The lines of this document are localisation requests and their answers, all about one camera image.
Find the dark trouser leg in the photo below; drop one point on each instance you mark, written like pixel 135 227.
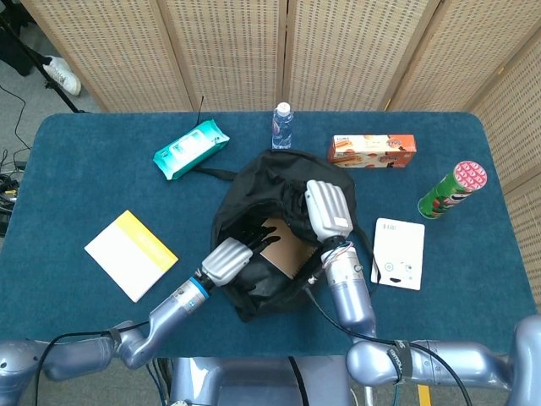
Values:
pixel 17 55

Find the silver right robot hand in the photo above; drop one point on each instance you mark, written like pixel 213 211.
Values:
pixel 327 207

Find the small water bottle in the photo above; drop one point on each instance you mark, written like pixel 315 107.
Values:
pixel 282 127

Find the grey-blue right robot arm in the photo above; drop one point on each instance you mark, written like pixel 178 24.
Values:
pixel 351 287

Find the blue tablecloth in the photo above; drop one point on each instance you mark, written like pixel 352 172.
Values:
pixel 84 169

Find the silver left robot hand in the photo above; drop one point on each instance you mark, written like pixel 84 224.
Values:
pixel 226 260

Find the black tripod stand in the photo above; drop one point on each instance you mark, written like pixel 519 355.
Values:
pixel 38 63

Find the white and yellow book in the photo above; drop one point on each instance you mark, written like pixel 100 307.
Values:
pixel 127 254

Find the black backpack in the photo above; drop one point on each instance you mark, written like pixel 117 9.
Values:
pixel 253 186

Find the teal wet wipes pack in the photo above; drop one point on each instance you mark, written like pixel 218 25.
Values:
pixel 190 148

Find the brown spiral notebook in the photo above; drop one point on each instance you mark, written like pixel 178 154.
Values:
pixel 285 254

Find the green chips can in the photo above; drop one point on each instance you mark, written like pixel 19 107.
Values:
pixel 448 190

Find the orange biscuit box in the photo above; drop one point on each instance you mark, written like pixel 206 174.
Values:
pixel 372 151

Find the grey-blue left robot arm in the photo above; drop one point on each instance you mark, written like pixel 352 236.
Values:
pixel 169 308

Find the grey-blue robot torso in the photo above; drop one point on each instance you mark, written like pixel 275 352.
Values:
pixel 253 380

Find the white card box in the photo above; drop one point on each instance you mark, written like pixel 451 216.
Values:
pixel 399 254

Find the white sneaker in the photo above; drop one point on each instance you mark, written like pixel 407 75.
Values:
pixel 63 76

